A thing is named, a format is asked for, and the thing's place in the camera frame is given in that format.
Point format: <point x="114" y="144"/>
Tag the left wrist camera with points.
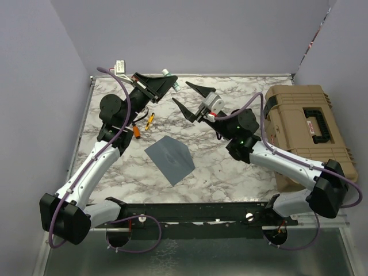
<point x="119" y="71"/>

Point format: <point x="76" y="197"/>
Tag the yellow utility knife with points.
<point x="150" y="120"/>

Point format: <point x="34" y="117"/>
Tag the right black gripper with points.
<point x="203" y="91"/>

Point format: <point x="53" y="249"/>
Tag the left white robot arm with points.
<point x="66" y="213"/>

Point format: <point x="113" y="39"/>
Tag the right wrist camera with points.
<point x="215" y="104"/>

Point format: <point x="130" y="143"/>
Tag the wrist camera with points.
<point x="119" y="71"/>
<point x="215" y="104"/>

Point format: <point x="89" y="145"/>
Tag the orange handled screwdriver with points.
<point x="136" y="131"/>

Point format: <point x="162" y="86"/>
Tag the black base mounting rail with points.
<point x="195" y="220"/>

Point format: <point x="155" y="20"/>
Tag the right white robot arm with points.
<point x="324" y="184"/>

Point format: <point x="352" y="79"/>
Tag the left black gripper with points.
<point x="153" y="88"/>

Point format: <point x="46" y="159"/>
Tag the tan plastic tool case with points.
<point x="299" y="119"/>

